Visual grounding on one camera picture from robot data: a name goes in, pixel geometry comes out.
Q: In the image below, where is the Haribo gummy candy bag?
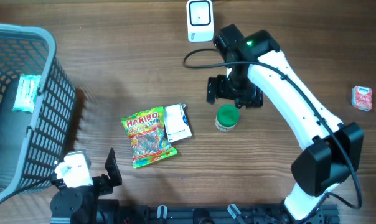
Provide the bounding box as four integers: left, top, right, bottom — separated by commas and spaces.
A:
121, 106, 177, 169

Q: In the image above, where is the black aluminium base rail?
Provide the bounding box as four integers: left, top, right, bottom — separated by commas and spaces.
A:
97, 198, 341, 224

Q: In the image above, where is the white paper pouch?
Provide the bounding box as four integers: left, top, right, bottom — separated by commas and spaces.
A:
164, 103, 192, 143

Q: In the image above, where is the green lid jar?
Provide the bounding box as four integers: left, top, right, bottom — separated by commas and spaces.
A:
215, 105, 240, 132

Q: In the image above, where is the grey plastic mesh basket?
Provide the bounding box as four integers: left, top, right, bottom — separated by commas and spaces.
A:
0, 24, 77, 203

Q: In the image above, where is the red white tissue packet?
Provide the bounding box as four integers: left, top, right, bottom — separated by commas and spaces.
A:
351, 86, 372, 111

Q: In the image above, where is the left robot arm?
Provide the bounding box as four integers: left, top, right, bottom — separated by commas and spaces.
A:
50, 149, 122, 223

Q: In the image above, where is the white barcode scanner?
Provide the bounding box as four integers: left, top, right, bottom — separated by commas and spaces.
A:
186, 0, 214, 42

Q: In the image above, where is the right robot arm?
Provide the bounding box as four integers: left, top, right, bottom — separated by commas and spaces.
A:
207, 24, 364, 222

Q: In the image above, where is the teal white tissue packet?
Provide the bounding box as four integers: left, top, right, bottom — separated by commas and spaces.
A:
12, 74, 41, 113

